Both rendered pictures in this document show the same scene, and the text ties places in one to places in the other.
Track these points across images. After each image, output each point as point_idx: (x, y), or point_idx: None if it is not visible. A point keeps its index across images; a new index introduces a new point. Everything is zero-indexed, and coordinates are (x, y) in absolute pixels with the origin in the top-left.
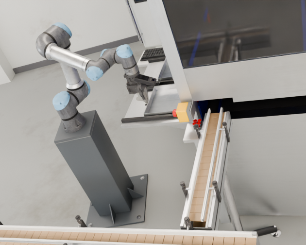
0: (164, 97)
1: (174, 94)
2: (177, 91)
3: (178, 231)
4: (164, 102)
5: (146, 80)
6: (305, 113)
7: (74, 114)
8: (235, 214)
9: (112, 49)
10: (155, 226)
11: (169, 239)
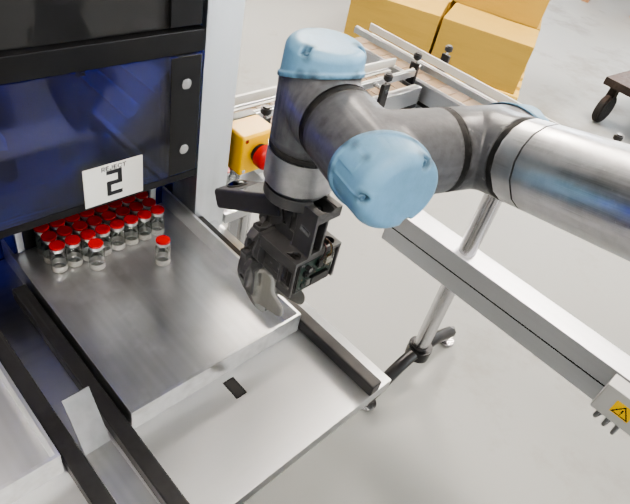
0: (159, 350)
1: (121, 332)
2: (233, 107)
3: (433, 67)
4: (184, 332)
5: (262, 182)
6: None
7: None
8: None
9: (363, 107)
10: None
11: (444, 89)
